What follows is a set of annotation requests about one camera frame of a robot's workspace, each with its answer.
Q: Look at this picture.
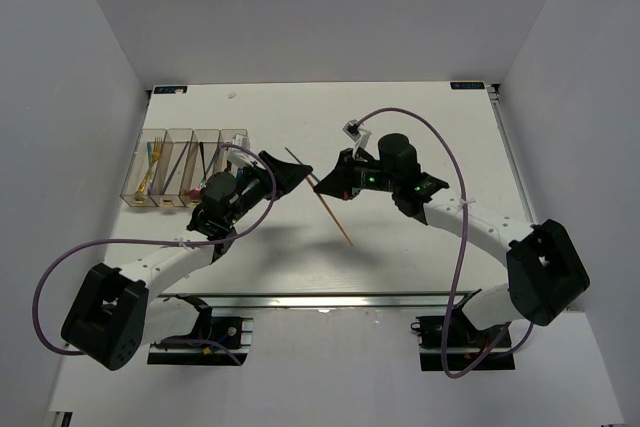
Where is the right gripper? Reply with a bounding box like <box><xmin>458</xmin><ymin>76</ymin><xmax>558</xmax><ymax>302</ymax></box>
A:
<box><xmin>313</xmin><ymin>148</ymin><xmax>398</xmax><ymax>202</ymax></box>

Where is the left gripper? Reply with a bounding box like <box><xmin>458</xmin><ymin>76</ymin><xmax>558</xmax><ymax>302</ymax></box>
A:
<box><xmin>226</xmin><ymin>152</ymin><xmax>312</xmax><ymax>226</ymax></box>

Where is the orange chopstick short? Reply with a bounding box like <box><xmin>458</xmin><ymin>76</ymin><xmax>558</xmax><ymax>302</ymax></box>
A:
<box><xmin>306</xmin><ymin>174</ymin><xmax>355</xmax><ymax>247</ymax></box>

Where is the black spoon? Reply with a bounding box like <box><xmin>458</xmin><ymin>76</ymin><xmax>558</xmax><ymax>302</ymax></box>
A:
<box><xmin>199</xmin><ymin>142</ymin><xmax>207</xmax><ymax>187</ymax></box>

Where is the rainbow spoon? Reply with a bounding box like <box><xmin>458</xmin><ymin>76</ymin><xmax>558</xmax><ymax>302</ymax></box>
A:
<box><xmin>188</xmin><ymin>146</ymin><xmax>220</xmax><ymax>199</ymax></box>

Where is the gold ornate fork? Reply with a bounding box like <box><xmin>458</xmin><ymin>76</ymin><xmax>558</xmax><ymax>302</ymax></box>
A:
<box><xmin>135</xmin><ymin>136</ymin><xmax>164</xmax><ymax>198</ymax></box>

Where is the rainbow fork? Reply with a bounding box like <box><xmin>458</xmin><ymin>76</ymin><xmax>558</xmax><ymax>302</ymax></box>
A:
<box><xmin>138</xmin><ymin>142</ymin><xmax>154</xmax><ymax>194</ymax></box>

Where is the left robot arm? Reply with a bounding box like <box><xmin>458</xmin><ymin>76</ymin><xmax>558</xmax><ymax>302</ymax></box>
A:
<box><xmin>61</xmin><ymin>151</ymin><xmax>313</xmax><ymax>371</ymax></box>

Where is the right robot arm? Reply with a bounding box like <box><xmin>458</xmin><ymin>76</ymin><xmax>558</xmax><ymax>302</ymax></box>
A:
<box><xmin>314</xmin><ymin>133</ymin><xmax>590</xmax><ymax>346</ymax></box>

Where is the clear four-compartment container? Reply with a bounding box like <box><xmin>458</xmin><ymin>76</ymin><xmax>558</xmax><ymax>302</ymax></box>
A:
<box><xmin>120</xmin><ymin>128</ymin><xmax>250</xmax><ymax>208</ymax></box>

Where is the left blue table label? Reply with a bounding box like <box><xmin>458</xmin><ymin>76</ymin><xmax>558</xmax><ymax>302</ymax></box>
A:
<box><xmin>153</xmin><ymin>85</ymin><xmax>188</xmax><ymax>95</ymax></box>

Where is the blue table label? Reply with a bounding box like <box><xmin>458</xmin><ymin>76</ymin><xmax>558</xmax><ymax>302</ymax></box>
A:
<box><xmin>450</xmin><ymin>81</ymin><xmax>485</xmax><ymax>90</ymax></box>
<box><xmin>153</xmin><ymin>85</ymin><xmax>188</xmax><ymax>95</ymax></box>

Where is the right blue table label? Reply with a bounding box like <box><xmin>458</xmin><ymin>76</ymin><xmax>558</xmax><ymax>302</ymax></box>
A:
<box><xmin>450</xmin><ymin>81</ymin><xmax>485</xmax><ymax>90</ymax></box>

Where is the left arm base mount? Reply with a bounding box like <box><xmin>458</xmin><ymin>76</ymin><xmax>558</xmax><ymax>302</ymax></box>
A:
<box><xmin>141</xmin><ymin>296</ymin><xmax>254</xmax><ymax>367</ymax></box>

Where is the aluminium table frame rail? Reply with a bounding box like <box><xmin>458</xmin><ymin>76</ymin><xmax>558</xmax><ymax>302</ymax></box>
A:
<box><xmin>487</xmin><ymin>84</ymin><xmax>536</xmax><ymax>221</ymax></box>

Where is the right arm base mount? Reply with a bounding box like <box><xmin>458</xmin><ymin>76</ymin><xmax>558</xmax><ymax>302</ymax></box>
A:
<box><xmin>410</xmin><ymin>316</ymin><xmax>515</xmax><ymax>372</ymax></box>

